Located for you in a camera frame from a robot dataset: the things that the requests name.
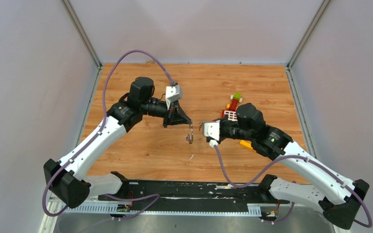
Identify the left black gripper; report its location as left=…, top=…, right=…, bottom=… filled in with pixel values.
left=141, top=100, right=192, bottom=129

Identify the silver keyring with clips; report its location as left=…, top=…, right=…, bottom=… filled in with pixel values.
left=185, top=122, right=194, bottom=145

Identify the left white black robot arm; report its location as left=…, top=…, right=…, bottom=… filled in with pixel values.
left=44, top=77, right=192, bottom=209

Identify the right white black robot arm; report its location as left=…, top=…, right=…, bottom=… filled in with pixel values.
left=212, top=103, right=373, bottom=230

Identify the red white toy block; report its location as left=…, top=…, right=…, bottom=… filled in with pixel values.
left=221, top=110, right=237, bottom=121

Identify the yellow triangular toy piece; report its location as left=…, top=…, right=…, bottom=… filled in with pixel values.
left=239, top=140, right=254, bottom=150

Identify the red green toy brick car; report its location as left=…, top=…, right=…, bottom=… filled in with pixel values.
left=226, top=92, right=243, bottom=111

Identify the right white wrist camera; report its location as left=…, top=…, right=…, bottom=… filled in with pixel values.
left=202, top=120, right=220, bottom=143

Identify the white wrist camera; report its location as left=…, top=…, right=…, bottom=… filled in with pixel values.
left=202, top=120, right=220, bottom=143
left=165, top=84, right=183, bottom=104

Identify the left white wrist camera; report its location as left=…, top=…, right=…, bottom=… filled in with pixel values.
left=165, top=84, right=183, bottom=104

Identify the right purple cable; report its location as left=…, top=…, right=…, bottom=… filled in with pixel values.
left=209, top=141, right=373, bottom=229

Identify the purple cable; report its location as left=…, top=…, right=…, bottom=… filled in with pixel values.
left=209, top=141, right=373, bottom=229
left=42, top=50, right=177, bottom=233

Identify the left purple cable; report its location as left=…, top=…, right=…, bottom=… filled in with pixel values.
left=42, top=50, right=177, bottom=233

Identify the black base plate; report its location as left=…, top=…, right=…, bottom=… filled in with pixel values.
left=114, top=180, right=278, bottom=212

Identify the white slotted cable duct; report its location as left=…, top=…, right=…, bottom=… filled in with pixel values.
left=64, top=203, right=262, bottom=217

